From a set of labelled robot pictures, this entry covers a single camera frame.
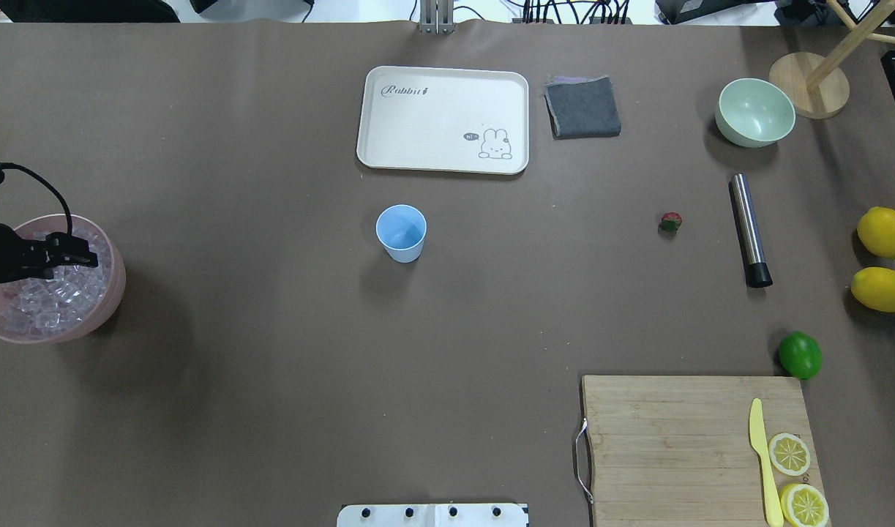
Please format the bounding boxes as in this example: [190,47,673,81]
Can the yellow lemon upper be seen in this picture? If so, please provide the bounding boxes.
[856,206,895,259]

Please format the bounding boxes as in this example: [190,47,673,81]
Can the green lime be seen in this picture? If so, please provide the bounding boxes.
[777,331,824,380]

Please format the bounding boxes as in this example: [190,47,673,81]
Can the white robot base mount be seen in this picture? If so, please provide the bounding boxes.
[336,503,531,526]

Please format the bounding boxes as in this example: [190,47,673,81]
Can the mint green bowl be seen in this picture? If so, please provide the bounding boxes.
[714,78,796,148]

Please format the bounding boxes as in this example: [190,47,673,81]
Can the wooden cup stand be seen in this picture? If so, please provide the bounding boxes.
[769,1,895,119]

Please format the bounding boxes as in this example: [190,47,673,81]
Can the grey folded cloth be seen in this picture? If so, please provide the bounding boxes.
[544,75,622,140]

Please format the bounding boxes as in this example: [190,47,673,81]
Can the aluminium frame post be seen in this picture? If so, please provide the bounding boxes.
[417,0,456,34]

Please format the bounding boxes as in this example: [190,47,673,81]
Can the lemon slice upper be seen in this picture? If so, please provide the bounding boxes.
[768,433,812,477]

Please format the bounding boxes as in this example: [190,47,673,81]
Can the lemon slice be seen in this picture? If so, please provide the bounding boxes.
[779,484,831,526]
[768,433,812,477]

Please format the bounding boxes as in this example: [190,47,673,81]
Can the bamboo cutting board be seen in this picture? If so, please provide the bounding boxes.
[581,375,824,526]

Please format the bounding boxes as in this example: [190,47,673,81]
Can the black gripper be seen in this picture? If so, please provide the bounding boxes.
[0,223,100,284]

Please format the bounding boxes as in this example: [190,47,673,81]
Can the steel muddler black tip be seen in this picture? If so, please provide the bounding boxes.
[729,173,773,289]

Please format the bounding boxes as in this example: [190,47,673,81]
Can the red strawberry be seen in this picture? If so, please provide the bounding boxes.
[659,212,684,233]

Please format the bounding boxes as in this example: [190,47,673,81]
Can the yellow plastic knife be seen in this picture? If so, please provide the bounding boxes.
[748,398,784,526]

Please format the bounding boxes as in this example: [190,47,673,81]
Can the cream rabbit tray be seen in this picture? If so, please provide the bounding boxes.
[356,64,530,176]

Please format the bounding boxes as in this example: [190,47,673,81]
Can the yellow lemon lower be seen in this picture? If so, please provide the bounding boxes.
[850,266,895,313]

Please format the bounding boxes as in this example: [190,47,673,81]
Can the yellow lemon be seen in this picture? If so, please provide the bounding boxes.
[856,206,895,259]
[850,266,895,313]

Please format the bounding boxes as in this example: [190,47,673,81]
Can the light blue plastic cup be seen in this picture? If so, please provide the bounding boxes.
[375,204,427,264]

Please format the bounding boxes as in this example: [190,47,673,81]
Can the lemon slice lower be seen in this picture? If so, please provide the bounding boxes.
[779,484,831,526]

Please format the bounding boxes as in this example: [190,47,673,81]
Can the pink bowl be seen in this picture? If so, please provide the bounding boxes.
[0,214,127,345]

